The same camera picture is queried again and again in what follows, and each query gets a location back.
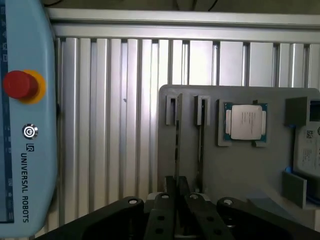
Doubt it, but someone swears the red emergency stop button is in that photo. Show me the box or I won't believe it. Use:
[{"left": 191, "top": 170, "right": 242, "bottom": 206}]
[{"left": 2, "top": 69, "right": 47, "bottom": 105}]

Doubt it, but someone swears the grey parts rack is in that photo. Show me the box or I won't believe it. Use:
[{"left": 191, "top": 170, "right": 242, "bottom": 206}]
[{"left": 158, "top": 84, "right": 320, "bottom": 221}]

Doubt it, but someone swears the blue Universal Robots teach pendant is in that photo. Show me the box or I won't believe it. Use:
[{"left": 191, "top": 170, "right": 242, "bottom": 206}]
[{"left": 0, "top": 0, "right": 59, "bottom": 238}]

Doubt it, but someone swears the silver CPU on green board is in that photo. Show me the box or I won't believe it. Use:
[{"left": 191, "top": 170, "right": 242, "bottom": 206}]
[{"left": 222, "top": 101, "right": 269, "bottom": 144}]

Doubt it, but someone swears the disk with white label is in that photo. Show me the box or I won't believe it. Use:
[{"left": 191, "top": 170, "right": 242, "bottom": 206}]
[{"left": 295, "top": 124, "right": 320, "bottom": 179}]

